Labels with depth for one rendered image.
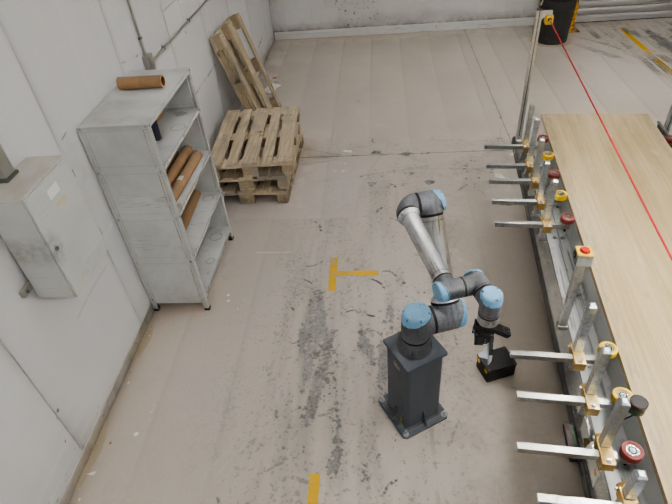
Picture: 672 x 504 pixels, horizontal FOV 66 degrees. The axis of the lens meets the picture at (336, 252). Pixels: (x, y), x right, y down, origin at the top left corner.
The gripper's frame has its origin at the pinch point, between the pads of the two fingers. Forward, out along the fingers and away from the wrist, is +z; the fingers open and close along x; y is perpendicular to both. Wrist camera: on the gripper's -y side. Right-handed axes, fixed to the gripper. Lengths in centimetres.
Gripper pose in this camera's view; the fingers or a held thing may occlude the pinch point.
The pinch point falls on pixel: (487, 351)
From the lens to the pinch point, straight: 246.8
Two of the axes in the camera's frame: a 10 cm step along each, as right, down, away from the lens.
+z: 0.7, 7.6, 6.4
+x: -0.6, 6.5, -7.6
